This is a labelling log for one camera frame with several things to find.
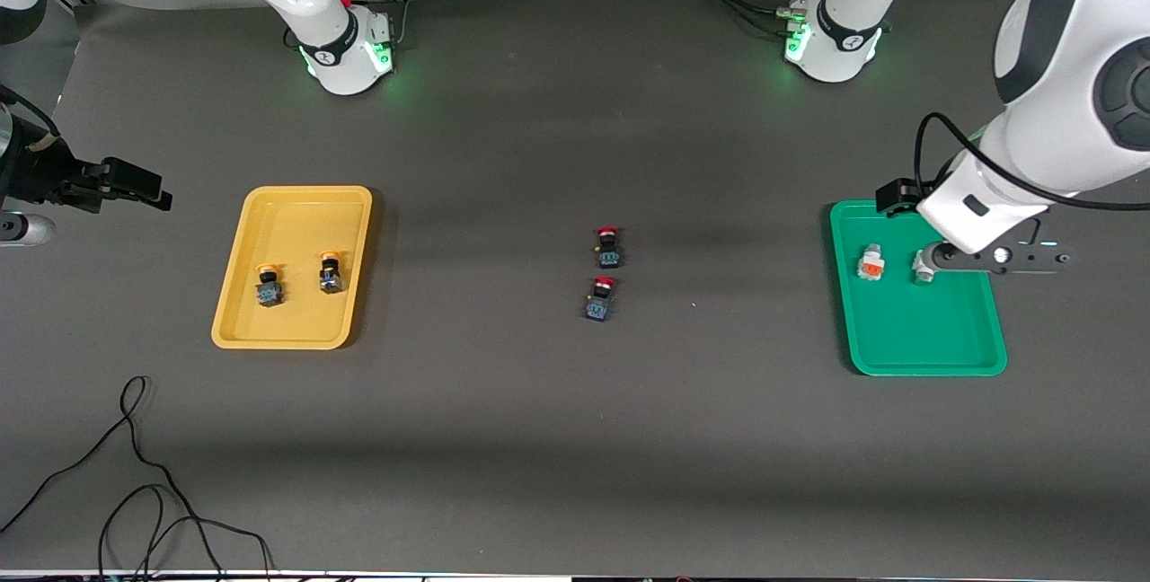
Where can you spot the red push button black body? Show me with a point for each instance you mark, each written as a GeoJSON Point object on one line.
{"type": "Point", "coordinates": [607, 247]}
{"type": "Point", "coordinates": [600, 299]}

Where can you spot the yellow push button black body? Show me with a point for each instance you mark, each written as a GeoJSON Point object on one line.
{"type": "Point", "coordinates": [331, 273]}
{"type": "Point", "coordinates": [268, 286]}

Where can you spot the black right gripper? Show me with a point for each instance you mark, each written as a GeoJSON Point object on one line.
{"type": "Point", "coordinates": [43, 176]}

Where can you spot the yellow plastic tray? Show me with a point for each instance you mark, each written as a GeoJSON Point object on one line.
{"type": "Point", "coordinates": [296, 223]}

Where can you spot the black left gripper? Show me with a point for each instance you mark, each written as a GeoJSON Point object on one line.
{"type": "Point", "coordinates": [898, 195]}

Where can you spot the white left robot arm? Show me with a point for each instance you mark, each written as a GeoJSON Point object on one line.
{"type": "Point", "coordinates": [1060, 115]}

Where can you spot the white orange switch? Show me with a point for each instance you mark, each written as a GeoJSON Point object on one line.
{"type": "Point", "coordinates": [870, 260]}

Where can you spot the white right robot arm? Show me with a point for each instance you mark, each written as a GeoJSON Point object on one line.
{"type": "Point", "coordinates": [332, 43]}

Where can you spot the green plastic tray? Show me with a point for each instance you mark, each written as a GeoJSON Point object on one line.
{"type": "Point", "coordinates": [925, 330]}

